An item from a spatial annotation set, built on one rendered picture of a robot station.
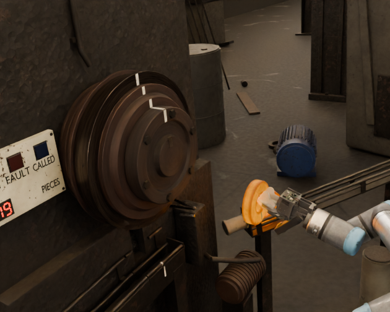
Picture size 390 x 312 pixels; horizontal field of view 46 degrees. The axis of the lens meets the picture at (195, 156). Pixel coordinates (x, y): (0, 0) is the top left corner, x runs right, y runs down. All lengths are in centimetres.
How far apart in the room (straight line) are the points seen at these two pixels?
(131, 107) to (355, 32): 285
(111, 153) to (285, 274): 163
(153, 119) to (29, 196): 38
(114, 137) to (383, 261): 115
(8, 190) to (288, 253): 190
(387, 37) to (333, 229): 245
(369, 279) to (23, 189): 133
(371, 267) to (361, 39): 228
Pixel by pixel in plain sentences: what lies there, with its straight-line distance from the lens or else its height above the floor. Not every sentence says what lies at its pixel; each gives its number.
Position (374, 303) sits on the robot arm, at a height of 90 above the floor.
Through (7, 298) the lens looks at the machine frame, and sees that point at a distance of 131.
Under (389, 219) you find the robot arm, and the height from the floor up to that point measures 85.
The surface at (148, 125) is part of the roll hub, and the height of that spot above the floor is 123.
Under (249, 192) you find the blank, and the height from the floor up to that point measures 89.
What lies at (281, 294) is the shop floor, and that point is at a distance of 250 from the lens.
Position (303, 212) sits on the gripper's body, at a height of 84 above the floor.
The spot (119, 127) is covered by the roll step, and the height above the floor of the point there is 124.
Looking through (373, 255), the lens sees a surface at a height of 52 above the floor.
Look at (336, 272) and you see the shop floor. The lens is 267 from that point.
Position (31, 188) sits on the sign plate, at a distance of 126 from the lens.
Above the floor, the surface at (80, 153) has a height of 119.
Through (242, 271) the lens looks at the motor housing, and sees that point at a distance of 179.
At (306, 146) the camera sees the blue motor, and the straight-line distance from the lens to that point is 342.
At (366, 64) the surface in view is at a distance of 384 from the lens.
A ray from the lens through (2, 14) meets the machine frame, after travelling 120.
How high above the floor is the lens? 162
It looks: 23 degrees down
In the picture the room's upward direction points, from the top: 5 degrees counter-clockwise
